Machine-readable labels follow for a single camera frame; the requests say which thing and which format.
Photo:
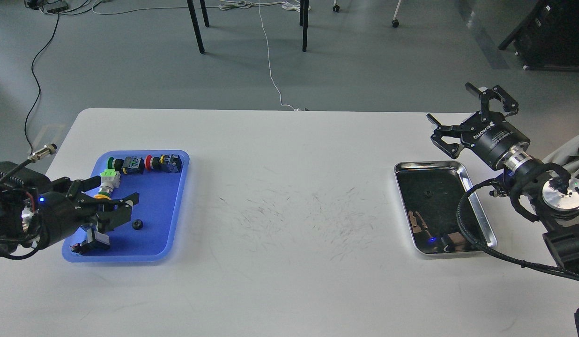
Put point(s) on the black table leg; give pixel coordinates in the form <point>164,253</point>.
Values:
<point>304,6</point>
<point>194,20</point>

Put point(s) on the black table leg right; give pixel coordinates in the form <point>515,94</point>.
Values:
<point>304,6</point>

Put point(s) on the silver metal tray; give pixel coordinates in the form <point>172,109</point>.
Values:
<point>433,221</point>

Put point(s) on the blue plastic tray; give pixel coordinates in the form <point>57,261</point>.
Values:
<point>160,195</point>

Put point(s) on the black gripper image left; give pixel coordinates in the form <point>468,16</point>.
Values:
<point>60,216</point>

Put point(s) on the black equipment cart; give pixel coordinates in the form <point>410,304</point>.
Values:
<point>548,38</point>

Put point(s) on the red push button switch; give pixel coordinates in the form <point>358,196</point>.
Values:
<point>164,163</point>

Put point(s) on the green push button switch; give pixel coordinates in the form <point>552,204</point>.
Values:
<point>131,165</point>

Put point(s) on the green white selector switch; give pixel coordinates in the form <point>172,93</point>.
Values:
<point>110,180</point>

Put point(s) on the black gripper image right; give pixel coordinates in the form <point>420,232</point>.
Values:
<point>495,140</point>

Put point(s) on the black table leg left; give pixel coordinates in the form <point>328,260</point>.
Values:
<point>194,20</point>

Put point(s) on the black power strip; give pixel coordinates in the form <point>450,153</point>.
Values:
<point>55,6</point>

